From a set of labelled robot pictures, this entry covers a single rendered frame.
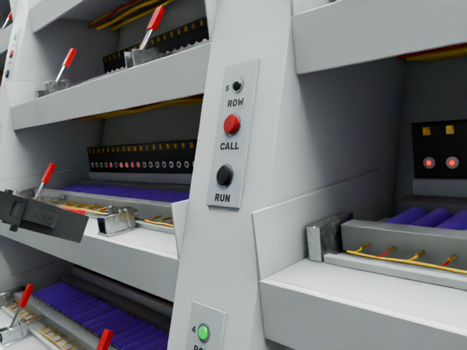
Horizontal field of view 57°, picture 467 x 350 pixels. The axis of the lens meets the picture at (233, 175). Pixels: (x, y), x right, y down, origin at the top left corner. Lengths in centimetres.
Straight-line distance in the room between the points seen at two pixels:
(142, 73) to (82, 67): 52
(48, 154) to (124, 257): 53
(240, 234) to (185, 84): 18
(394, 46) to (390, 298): 16
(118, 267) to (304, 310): 25
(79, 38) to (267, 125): 75
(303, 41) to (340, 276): 18
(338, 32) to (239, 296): 20
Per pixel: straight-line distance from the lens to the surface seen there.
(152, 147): 74
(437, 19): 30
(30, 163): 96
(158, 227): 50
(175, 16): 90
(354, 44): 32
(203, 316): 36
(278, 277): 32
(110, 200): 63
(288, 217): 33
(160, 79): 48
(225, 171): 34
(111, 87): 58
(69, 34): 103
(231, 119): 35
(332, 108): 39
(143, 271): 45
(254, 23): 38
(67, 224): 48
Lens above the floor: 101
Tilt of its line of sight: 6 degrees up
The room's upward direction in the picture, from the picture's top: 8 degrees clockwise
